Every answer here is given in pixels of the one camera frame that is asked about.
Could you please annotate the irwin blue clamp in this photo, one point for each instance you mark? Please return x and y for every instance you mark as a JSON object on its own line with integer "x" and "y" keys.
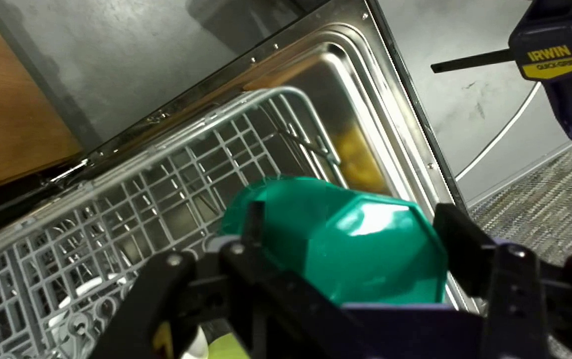
{"x": 540, "y": 46}

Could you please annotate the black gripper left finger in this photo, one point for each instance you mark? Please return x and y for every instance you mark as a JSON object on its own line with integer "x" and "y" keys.
{"x": 271, "y": 311}

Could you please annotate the light green cup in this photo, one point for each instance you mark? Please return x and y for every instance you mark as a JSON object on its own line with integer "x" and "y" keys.
{"x": 221, "y": 347}

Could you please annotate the wire dishwasher rack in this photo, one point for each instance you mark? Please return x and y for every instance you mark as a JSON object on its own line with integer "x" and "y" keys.
{"x": 66, "y": 265}

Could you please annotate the green plastic cup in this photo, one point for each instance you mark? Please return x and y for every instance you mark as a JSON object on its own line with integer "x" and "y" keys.
{"x": 353, "y": 245}

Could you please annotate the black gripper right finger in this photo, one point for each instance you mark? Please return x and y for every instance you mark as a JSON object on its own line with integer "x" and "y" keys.
{"x": 526, "y": 297}

